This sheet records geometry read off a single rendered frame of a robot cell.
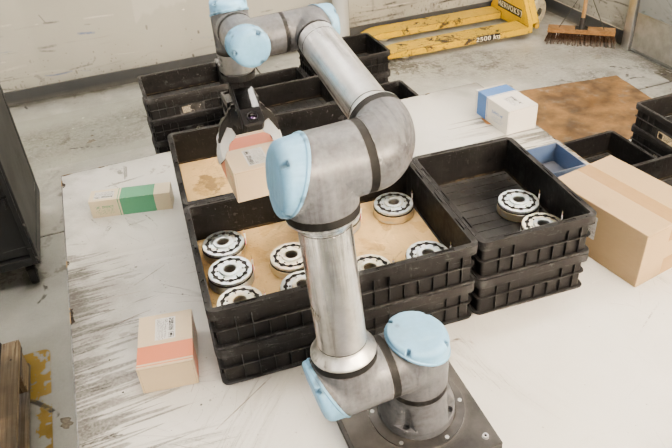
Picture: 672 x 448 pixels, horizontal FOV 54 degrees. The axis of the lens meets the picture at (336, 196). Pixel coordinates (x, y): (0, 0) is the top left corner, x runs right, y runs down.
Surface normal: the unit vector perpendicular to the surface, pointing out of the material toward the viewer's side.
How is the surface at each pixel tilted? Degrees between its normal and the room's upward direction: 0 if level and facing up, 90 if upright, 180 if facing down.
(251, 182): 90
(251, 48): 89
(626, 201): 0
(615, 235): 90
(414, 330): 7
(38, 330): 0
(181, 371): 90
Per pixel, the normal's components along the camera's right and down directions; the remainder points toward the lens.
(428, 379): 0.37, 0.55
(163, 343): -0.05, -0.83
